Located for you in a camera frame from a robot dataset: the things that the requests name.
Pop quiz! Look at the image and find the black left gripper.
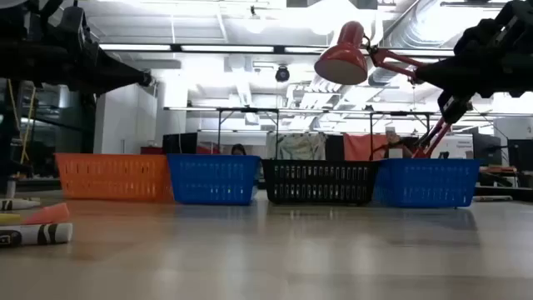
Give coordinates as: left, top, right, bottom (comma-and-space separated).
56, 16, 154, 93

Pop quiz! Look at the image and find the blue plastic basket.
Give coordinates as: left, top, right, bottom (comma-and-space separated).
373, 157, 483, 208
167, 153, 262, 206

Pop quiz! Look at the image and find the orange crayon stub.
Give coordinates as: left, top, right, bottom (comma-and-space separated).
22, 202, 71, 226

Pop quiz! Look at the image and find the black folding table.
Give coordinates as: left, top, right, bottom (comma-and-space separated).
216, 107, 280, 159
369, 110, 436, 162

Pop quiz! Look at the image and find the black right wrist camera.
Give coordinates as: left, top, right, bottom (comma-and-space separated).
436, 93, 475, 125

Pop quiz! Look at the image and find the black monitor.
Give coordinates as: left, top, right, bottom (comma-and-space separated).
472, 132, 503, 168
162, 132, 199, 155
506, 139, 533, 172

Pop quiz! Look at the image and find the ceiling light strip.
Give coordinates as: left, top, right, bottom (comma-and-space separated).
98, 43, 317, 54

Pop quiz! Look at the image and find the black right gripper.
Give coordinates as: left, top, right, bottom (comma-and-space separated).
415, 18, 533, 100

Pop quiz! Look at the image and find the grey cloth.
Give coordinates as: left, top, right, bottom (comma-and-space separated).
266, 132, 328, 162

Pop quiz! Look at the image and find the black plastic basket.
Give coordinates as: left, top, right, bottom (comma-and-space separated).
261, 159, 381, 206

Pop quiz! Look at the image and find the orange plastic basket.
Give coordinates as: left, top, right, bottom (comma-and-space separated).
55, 152, 175, 204

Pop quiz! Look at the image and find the orange cloth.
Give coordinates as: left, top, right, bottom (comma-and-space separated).
343, 132, 389, 162

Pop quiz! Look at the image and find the red desk lamp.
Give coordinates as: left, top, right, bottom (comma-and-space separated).
314, 20, 455, 159

